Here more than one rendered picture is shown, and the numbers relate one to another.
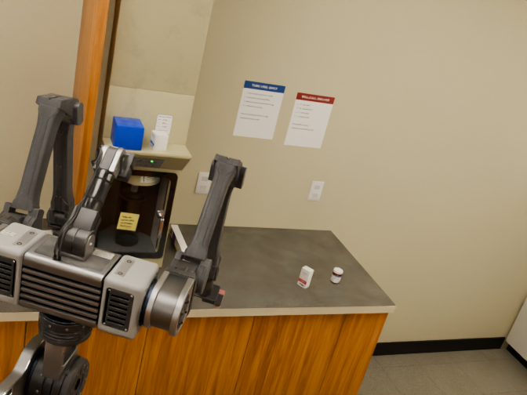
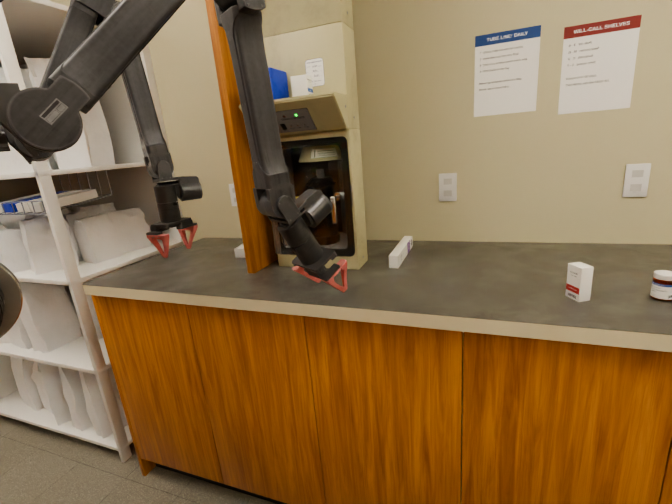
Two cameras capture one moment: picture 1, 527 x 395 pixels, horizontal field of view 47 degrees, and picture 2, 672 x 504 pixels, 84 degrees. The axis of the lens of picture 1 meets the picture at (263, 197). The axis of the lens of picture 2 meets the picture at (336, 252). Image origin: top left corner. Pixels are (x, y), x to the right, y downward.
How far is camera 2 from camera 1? 1.73 m
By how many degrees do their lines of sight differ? 46
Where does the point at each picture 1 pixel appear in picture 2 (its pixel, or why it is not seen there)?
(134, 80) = (270, 25)
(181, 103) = (328, 36)
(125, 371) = (296, 390)
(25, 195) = not seen: hidden behind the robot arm
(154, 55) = not seen: outside the picture
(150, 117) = (298, 67)
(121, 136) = not seen: hidden behind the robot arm
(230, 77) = (453, 39)
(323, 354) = (644, 441)
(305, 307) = (561, 326)
